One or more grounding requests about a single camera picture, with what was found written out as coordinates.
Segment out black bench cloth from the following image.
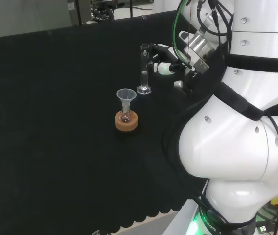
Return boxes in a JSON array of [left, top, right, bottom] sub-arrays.
[[0, 9, 228, 235]]

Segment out small round-bottom glass flask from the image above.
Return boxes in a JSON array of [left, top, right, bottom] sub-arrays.
[[119, 104, 133, 123]]

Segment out clear plastic funnel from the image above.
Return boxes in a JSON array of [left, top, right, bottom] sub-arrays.
[[116, 88, 138, 111]]

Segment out grey partition panel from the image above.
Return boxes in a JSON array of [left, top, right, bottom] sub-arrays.
[[0, 0, 69, 40]]

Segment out grey metal cabinet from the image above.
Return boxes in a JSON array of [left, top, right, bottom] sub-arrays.
[[67, 0, 91, 26]]

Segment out black and white wrist camera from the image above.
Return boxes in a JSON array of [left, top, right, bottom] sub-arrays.
[[173, 80, 196, 95]]

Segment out clear glass graduated cylinder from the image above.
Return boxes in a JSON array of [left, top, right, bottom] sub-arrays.
[[136, 43, 152, 95]]

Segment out green cable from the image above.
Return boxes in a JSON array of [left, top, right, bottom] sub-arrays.
[[173, 0, 196, 71]]

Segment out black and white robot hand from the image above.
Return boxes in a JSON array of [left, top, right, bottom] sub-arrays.
[[147, 31, 203, 78]]

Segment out cork ring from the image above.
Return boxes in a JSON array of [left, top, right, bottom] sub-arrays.
[[114, 110, 139, 132]]

